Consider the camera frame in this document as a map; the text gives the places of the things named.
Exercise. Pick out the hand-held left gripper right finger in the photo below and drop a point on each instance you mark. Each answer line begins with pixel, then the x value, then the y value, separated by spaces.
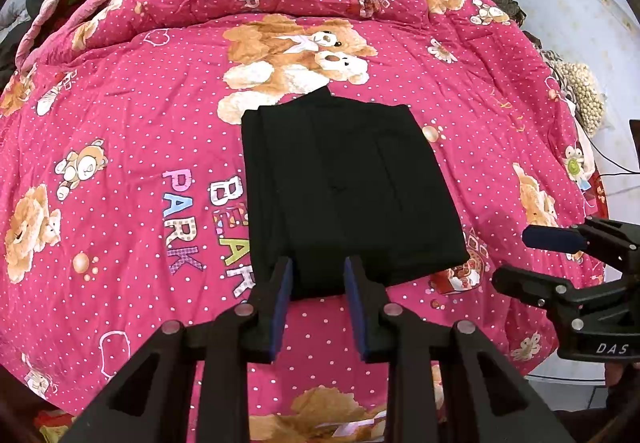
pixel 356 303

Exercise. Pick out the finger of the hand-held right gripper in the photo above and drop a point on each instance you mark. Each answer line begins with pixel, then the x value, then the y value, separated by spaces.
pixel 550 238
pixel 525 280

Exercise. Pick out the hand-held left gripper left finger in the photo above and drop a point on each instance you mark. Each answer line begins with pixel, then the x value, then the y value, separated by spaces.
pixel 282 303

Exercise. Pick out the black pants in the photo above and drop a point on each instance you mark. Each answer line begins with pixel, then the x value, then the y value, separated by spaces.
pixel 350 183

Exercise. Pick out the person's right hand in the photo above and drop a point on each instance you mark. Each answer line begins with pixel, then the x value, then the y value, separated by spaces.
pixel 622 385

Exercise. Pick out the cream beaded cushion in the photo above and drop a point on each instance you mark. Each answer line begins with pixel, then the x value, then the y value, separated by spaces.
pixel 585 93

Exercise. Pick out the grey patterned cloth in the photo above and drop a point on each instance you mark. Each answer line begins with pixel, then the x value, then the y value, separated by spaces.
pixel 552 68

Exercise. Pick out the pink bear printed blanket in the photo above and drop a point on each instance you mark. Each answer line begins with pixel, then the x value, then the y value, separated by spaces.
pixel 150 123

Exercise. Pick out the red yellow patterned cloth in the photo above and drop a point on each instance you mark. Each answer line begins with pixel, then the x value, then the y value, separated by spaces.
pixel 52 428

